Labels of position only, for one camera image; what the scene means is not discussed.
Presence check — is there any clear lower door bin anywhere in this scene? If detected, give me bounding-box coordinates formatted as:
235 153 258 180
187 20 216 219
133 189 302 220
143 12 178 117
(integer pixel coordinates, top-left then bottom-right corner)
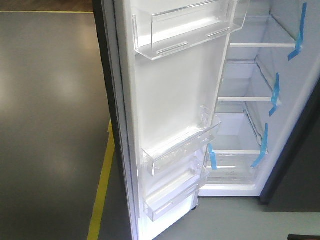
144 161 209 222

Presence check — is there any clear upper door bin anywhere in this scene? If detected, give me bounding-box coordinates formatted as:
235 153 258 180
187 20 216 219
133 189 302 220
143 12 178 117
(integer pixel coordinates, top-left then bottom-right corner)
131 0 250 61

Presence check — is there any white fridge door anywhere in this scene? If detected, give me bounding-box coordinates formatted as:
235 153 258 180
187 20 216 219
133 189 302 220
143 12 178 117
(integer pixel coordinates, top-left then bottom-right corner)
91 0 252 240

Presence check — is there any clear middle door bin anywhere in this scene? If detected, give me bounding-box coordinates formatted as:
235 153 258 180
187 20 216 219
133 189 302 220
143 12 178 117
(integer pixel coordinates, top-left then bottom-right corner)
141 105 221 176

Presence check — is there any clear door bin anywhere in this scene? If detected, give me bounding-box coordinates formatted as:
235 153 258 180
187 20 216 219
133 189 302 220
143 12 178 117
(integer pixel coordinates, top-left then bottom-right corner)
141 105 221 176
131 0 250 61
144 161 209 222

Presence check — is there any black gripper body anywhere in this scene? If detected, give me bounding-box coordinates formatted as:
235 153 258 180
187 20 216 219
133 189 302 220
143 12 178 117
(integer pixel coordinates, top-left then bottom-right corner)
287 234 320 240

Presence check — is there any dark grey fridge body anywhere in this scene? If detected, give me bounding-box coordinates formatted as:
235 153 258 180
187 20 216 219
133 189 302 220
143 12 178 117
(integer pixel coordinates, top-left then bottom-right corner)
199 0 320 203

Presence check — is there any clear crisper drawer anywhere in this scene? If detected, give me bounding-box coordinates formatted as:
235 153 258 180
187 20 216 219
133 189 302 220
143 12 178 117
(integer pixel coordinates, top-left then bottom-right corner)
204 154 262 185

